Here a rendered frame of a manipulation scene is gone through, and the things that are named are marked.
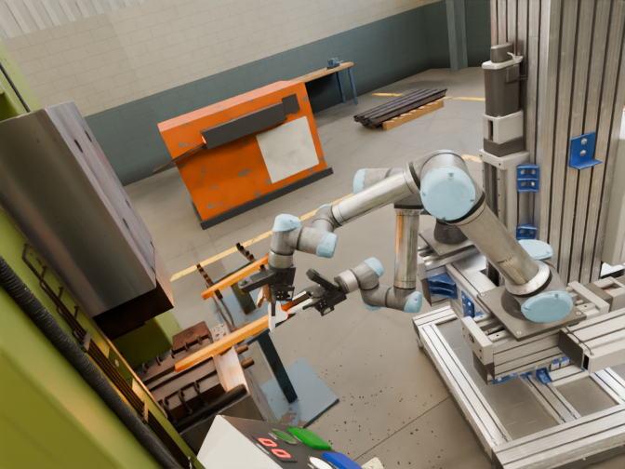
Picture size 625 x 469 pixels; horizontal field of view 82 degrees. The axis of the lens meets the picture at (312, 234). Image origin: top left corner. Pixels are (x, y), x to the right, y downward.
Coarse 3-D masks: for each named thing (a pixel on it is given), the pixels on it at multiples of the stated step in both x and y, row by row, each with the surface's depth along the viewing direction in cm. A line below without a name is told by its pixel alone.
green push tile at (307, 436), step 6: (294, 432) 77; (300, 432) 78; (306, 432) 80; (300, 438) 76; (306, 438) 75; (312, 438) 77; (318, 438) 80; (312, 444) 74; (318, 444) 75; (324, 444) 77
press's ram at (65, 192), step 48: (0, 144) 60; (48, 144) 63; (96, 144) 88; (0, 192) 62; (48, 192) 65; (96, 192) 68; (48, 240) 68; (96, 240) 71; (144, 240) 91; (96, 288) 75; (144, 288) 79
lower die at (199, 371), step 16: (192, 352) 115; (160, 368) 112; (192, 368) 108; (208, 368) 107; (160, 384) 106; (176, 384) 105; (192, 384) 104; (208, 384) 103; (224, 384) 108; (160, 400) 102; (176, 400) 101; (192, 400) 101; (208, 400) 103; (176, 416) 101
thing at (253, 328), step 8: (304, 296) 119; (288, 304) 118; (296, 304) 117; (256, 320) 116; (264, 320) 115; (240, 328) 115; (248, 328) 114; (256, 328) 114; (232, 336) 113; (240, 336) 113; (248, 336) 114; (216, 344) 112; (224, 344) 112; (232, 344) 113; (200, 352) 111; (208, 352) 110; (216, 352) 111; (184, 360) 110; (192, 360) 109; (176, 368) 108
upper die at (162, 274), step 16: (160, 272) 92; (160, 288) 85; (128, 304) 84; (144, 304) 85; (160, 304) 87; (96, 320) 82; (112, 320) 83; (128, 320) 85; (144, 320) 87; (112, 336) 85
